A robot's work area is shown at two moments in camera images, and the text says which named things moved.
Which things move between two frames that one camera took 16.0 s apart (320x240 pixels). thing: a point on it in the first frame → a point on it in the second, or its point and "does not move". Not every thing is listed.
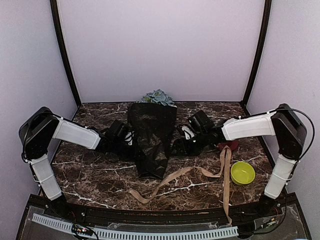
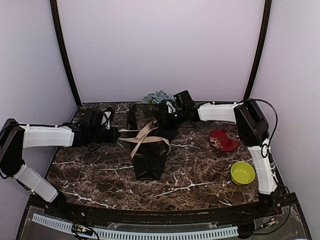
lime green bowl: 242,173 does not move
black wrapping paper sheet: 152,124 does not move
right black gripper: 177,143 → 167,121
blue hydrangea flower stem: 158,96 does not move
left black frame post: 62,37 does not move
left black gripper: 133,155 → 113,137
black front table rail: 85,214 does not move
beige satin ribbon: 227,151 → 143,137
